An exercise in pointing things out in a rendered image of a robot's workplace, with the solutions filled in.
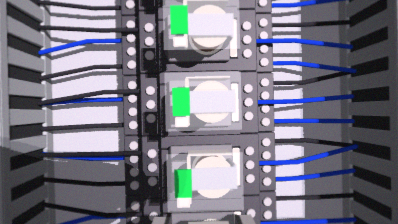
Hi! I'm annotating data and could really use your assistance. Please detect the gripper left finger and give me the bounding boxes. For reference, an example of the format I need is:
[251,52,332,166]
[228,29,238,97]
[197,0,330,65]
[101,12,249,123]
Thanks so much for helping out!
[152,216,170,224]

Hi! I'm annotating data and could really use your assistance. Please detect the relay with orange button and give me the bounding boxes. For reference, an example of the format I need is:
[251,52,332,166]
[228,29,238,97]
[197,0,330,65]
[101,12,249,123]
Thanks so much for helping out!
[169,211,238,224]

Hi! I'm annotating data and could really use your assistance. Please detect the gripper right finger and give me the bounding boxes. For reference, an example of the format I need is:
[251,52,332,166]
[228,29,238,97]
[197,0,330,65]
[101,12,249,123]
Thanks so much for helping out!
[235,214,255,224]

